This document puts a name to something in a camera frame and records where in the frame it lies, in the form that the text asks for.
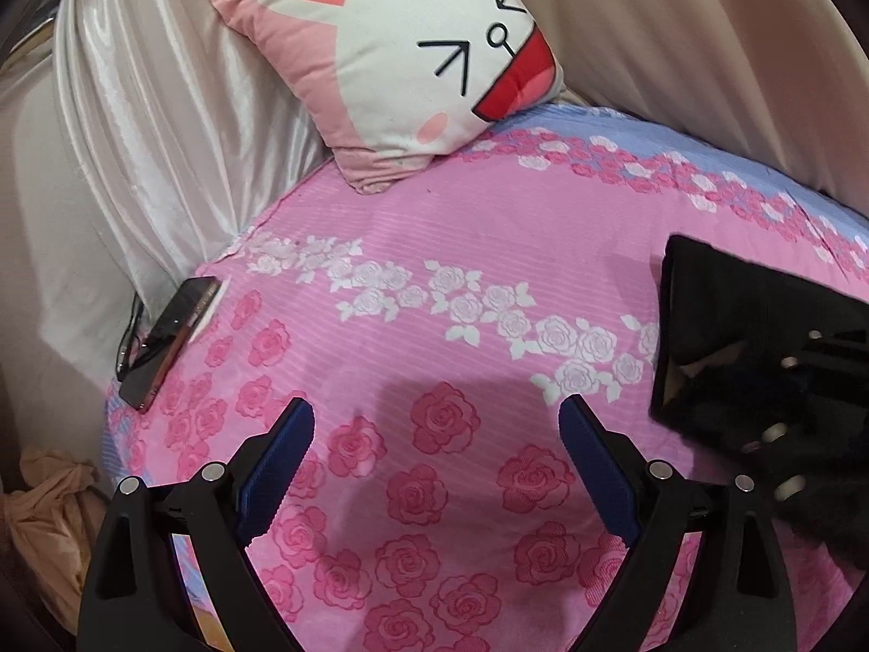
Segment black pants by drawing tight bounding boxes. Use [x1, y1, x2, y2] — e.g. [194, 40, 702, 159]
[650, 234, 867, 568]

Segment black smartphone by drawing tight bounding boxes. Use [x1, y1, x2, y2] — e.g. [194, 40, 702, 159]
[115, 277, 221, 412]

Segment bunny face pillow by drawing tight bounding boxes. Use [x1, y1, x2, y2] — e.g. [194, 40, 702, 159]
[211, 0, 563, 195]

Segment shiny white satin curtain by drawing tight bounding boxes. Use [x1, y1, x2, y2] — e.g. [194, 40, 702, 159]
[2, 0, 325, 363]

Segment pink rose bed sheet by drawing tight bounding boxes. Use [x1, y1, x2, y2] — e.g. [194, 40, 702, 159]
[106, 104, 867, 650]

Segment tan crumpled cloth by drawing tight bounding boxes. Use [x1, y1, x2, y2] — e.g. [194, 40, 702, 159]
[2, 446, 108, 634]

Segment black cable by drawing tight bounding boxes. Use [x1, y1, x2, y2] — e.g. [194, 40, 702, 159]
[113, 291, 171, 383]

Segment beige padded headboard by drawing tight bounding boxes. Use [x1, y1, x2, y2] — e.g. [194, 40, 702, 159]
[523, 0, 867, 212]

